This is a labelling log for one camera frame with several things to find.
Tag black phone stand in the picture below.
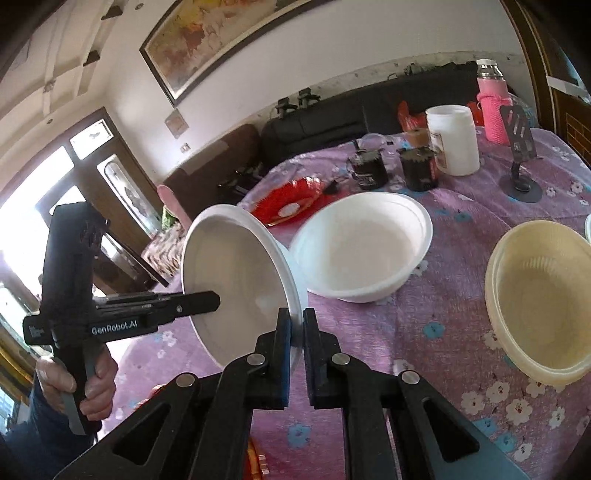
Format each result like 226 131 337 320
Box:
499 105 542 204

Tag white plastic jar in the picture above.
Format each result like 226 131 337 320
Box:
426 105 480 177

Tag brown armchair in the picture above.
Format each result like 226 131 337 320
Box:
157 124 260 230

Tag pink water bottle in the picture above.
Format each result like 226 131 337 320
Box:
476 58 512 145

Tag white bowl upright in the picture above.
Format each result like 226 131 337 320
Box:
290 192 433 303

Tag dark small jar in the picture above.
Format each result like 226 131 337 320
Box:
399 146 439 192

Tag person's left hand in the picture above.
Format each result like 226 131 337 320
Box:
35 345 118 421

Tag patterned blanket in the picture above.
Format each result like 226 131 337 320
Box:
141 222 186 280

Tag red glass plate far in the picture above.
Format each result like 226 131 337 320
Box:
250 177 328 228

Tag white bowl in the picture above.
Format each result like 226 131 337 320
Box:
181 204 308 370
290 192 433 303

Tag cream plastic bowl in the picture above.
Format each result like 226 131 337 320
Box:
485 220 590 386

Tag black sofa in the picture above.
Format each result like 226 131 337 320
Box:
216 62 482 204

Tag purple floral tablecloth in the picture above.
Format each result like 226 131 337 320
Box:
103 129 590 479

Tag black jar with cable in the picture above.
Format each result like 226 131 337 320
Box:
348 150 389 191

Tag framed wall painting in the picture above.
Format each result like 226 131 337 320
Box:
139 0 322 106

